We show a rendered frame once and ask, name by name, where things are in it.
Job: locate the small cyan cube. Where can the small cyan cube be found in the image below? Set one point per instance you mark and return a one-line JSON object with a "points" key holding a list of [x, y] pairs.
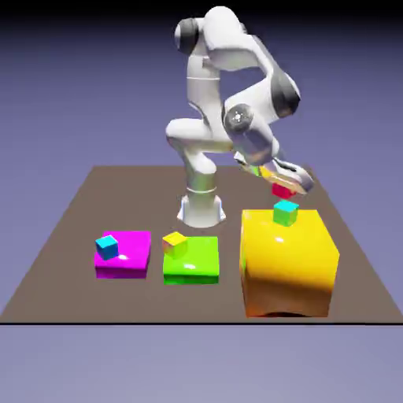
{"points": [[107, 247], [286, 212]]}

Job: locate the large yellow box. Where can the large yellow box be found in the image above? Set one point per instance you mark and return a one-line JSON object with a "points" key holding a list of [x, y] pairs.
{"points": [[288, 264]]}

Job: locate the small red cube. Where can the small red cube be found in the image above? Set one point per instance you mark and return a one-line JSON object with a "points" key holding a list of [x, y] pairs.
{"points": [[281, 190]]}

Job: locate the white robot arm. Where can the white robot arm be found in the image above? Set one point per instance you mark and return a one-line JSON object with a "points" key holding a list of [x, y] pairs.
{"points": [[201, 94]]}

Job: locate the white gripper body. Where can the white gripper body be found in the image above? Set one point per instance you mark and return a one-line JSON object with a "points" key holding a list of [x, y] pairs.
{"points": [[285, 176]]}

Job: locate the small yellow cube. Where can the small yellow cube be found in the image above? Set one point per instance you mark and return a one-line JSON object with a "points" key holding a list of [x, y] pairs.
{"points": [[175, 245]]}

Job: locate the large magenta box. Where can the large magenta box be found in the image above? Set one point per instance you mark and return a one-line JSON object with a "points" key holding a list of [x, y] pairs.
{"points": [[129, 255]]}

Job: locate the large green box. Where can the large green box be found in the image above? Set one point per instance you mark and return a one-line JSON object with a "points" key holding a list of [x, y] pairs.
{"points": [[195, 261]]}

